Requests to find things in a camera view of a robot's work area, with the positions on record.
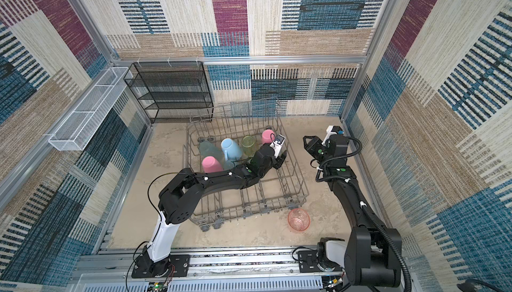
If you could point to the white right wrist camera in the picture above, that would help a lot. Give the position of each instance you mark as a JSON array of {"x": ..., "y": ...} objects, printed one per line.
[{"x": 332, "y": 130}]

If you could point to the grey wire dish rack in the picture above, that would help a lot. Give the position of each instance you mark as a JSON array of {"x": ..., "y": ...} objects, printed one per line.
[{"x": 282, "y": 189}]

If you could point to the green translucent cup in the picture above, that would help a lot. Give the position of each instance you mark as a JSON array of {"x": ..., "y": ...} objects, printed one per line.
[{"x": 249, "y": 146}]

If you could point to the teal translucent cup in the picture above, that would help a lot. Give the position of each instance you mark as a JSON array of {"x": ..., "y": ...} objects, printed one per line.
[{"x": 208, "y": 149}]

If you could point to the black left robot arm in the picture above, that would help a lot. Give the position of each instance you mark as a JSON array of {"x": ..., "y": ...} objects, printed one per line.
[{"x": 180, "y": 197}]

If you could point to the black mesh shelf unit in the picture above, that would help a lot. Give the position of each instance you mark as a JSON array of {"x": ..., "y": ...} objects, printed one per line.
[{"x": 171, "y": 92}]

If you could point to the aluminium front rail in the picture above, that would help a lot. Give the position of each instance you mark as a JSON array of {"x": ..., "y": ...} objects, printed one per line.
[{"x": 210, "y": 269}]

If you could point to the magenta pink cup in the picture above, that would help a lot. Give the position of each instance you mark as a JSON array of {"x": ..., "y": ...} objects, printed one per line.
[{"x": 211, "y": 165}]

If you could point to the pink translucent cup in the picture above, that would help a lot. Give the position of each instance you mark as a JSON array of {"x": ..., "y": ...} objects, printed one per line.
[{"x": 298, "y": 219}]

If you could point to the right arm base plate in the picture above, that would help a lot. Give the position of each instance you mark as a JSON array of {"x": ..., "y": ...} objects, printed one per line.
[{"x": 311, "y": 261}]

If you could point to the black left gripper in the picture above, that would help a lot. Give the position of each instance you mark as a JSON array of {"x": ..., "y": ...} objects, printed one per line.
[{"x": 278, "y": 162}]

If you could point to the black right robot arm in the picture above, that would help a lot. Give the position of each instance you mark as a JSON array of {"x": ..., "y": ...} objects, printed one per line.
[{"x": 373, "y": 253}]

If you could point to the light blue mug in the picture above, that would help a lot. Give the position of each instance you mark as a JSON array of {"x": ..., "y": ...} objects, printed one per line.
[{"x": 231, "y": 150}]

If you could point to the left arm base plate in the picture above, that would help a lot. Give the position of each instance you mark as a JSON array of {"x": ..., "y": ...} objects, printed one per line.
[{"x": 172, "y": 265}]

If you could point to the pink plastic cup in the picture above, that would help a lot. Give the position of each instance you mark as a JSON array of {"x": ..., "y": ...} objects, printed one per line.
[{"x": 268, "y": 136}]

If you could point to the white wire wall basket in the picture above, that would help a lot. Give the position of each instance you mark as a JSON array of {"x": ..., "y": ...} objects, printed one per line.
[{"x": 82, "y": 123}]

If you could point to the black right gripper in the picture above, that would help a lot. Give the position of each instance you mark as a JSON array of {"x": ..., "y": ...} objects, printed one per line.
[{"x": 312, "y": 144}]

